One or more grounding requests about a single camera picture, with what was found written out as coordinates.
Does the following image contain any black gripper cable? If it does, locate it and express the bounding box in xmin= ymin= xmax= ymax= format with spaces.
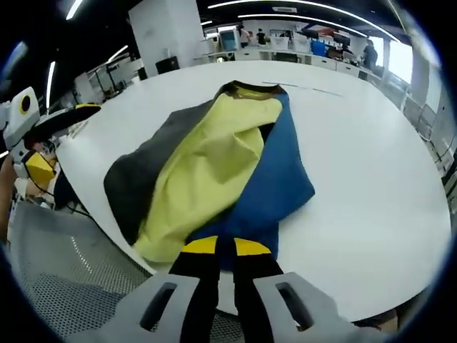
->
xmin=30 ymin=180 xmax=94 ymax=217

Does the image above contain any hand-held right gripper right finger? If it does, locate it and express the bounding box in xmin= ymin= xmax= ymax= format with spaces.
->
xmin=232 ymin=237 xmax=392 ymax=343

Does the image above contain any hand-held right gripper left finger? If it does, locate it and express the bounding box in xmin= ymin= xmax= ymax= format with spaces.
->
xmin=69 ymin=235 xmax=221 ymax=343

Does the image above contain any straight ceiling light bar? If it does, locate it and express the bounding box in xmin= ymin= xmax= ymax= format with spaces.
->
xmin=66 ymin=0 xmax=84 ymax=21
xmin=45 ymin=60 xmax=56 ymax=100
xmin=106 ymin=44 xmax=129 ymax=64

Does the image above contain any white square pillar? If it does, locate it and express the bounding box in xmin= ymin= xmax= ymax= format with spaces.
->
xmin=128 ymin=0 xmax=206 ymax=78

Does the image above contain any black metal frame rack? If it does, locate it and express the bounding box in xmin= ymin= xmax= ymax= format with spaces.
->
xmin=94 ymin=62 xmax=124 ymax=96

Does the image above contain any yellow blue grey garment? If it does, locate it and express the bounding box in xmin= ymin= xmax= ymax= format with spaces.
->
xmin=103 ymin=80 xmax=316 ymax=272

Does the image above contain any blue crate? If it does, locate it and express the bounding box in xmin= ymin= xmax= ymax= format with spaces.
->
xmin=310 ymin=39 xmax=328 ymax=57

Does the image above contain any row of white cabinets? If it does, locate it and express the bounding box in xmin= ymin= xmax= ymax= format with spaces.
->
xmin=194 ymin=46 xmax=385 ymax=81

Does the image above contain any light blue screen box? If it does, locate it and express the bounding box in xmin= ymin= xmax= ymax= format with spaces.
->
xmin=218 ymin=27 xmax=239 ymax=51

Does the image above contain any black cabinet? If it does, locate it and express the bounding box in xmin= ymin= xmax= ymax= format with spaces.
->
xmin=156 ymin=56 xmax=179 ymax=75

